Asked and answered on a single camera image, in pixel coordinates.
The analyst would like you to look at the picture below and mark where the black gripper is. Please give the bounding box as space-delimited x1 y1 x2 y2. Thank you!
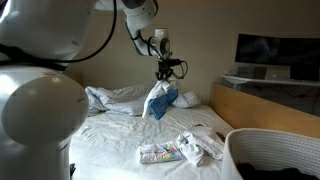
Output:
155 59 182 81

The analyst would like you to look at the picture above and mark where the white shirt with blue lining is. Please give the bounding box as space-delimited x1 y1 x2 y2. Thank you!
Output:
142 80 178 120

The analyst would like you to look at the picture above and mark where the white rainbow print shirt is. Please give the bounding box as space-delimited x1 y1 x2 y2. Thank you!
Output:
138 142 182 164

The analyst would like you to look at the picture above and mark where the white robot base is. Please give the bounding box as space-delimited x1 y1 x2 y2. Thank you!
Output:
0 0 97 180

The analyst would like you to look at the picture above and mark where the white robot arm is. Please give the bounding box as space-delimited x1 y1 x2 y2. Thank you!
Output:
95 0 182 80

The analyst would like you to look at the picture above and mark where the wooden bed footboard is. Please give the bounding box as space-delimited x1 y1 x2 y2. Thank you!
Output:
210 83 320 138

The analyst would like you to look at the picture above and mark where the white bed sheet mattress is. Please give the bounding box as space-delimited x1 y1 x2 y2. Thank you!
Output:
70 105 232 180

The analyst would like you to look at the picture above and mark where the white pillow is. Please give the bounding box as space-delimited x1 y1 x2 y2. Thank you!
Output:
172 91 201 108

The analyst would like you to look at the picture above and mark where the white crumpled duvet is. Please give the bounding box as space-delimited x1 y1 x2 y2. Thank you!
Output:
85 85 152 116

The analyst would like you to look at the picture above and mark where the white desk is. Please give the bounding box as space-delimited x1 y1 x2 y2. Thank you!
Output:
222 75 320 87

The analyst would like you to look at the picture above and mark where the black computer monitor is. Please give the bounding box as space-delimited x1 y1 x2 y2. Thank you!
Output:
235 34 320 66

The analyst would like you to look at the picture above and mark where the white rope laundry hamper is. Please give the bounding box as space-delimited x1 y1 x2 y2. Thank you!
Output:
220 128 320 180

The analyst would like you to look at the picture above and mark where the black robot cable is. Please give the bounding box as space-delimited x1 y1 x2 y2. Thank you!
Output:
0 0 189 81

